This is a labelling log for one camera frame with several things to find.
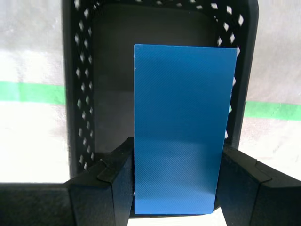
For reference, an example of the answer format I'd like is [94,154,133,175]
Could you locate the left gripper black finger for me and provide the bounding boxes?
[213,145,301,226]
[0,137,135,226]

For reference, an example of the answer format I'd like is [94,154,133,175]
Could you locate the blue rectangular block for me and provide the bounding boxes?
[133,43,238,215]

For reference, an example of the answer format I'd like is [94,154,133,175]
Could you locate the black perforated plastic basket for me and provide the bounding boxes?
[60,0,261,185]

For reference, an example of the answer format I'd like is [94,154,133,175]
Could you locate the white table cloth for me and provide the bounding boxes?
[0,0,301,226]

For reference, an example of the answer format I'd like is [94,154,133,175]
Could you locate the long green tape strip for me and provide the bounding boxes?
[0,81,301,121]

